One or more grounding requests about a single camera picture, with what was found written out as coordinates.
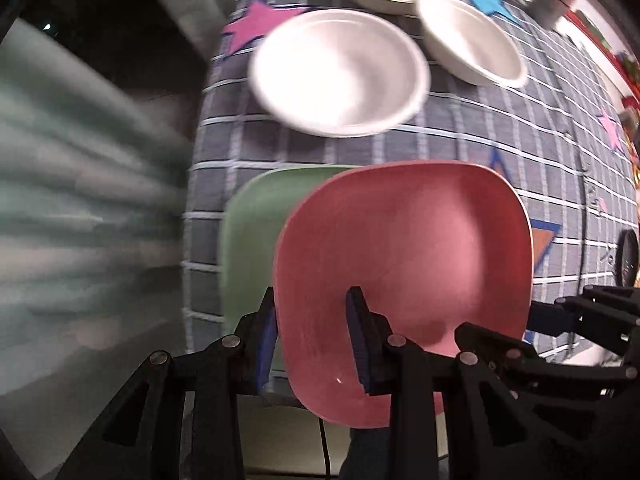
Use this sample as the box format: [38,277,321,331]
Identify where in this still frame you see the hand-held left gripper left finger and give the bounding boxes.
[55,287,278,480]

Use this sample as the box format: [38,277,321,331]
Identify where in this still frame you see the black cable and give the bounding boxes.
[319,417,332,479]

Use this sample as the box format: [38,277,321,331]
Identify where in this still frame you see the grey checked star tablecloth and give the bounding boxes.
[182,0,640,396]

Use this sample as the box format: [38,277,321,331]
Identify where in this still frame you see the beige chair seat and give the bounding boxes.
[235,394,351,477]

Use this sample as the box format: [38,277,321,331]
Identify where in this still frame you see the green square plate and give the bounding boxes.
[218,164,361,393]

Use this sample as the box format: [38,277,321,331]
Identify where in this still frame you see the pink square plate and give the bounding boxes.
[272,160,533,429]

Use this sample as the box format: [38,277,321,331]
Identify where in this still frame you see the person's blue jeans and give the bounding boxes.
[340,425,397,480]

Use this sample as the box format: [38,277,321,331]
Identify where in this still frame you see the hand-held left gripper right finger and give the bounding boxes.
[347,287,551,480]

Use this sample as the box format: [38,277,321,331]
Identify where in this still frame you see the black round dish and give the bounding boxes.
[615,229,640,286]

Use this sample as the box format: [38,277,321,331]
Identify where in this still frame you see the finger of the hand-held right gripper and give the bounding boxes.
[454,322,546,381]
[527,285,640,356]

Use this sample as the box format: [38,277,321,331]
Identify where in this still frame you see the red snack packets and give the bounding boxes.
[612,50,640,166]

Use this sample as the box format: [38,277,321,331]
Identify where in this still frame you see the red ledge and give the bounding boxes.
[565,5,640,86]

